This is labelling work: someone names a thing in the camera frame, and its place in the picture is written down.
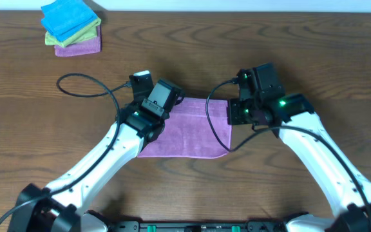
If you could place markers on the folded blue cloth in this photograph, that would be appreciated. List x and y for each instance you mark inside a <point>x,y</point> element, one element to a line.
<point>64,18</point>

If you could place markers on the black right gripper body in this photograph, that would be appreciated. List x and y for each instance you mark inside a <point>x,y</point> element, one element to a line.
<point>243,112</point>

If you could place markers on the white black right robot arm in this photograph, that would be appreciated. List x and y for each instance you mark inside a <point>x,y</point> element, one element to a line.
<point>262,102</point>

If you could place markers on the folded purple cloth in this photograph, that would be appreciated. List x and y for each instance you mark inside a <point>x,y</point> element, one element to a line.
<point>88,43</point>

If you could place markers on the folded green cloth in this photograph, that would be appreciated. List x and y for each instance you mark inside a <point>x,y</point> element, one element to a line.
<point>82,33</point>

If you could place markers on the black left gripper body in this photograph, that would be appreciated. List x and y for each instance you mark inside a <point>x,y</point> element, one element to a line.
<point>178,96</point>

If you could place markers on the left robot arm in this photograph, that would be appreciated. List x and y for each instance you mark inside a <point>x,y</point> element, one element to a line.
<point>62,205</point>

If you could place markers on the purple microfiber cloth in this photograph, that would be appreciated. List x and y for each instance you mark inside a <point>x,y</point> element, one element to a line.
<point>187,133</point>

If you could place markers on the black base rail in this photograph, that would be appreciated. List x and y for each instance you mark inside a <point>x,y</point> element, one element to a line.
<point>248,226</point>

